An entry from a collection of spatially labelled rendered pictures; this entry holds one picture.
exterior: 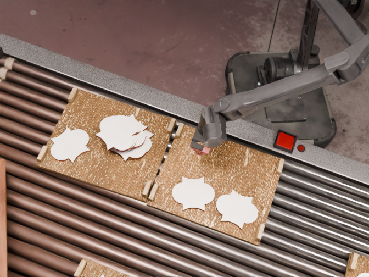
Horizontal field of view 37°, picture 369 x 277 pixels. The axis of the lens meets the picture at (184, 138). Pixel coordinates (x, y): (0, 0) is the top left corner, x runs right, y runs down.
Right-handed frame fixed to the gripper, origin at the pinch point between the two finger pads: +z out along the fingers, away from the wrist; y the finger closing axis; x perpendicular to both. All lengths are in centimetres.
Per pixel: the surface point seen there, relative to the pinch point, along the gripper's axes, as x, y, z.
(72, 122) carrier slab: 48.4, -5.9, 8.6
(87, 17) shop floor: 105, 114, 101
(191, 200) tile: -3.1, -18.8, 7.9
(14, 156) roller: 62, -25, 11
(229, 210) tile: -16.6, -17.5, 8.0
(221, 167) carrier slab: -8.7, -2.2, 9.0
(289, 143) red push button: -29.5, 17.4, 9.7
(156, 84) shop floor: 47, 84, 102
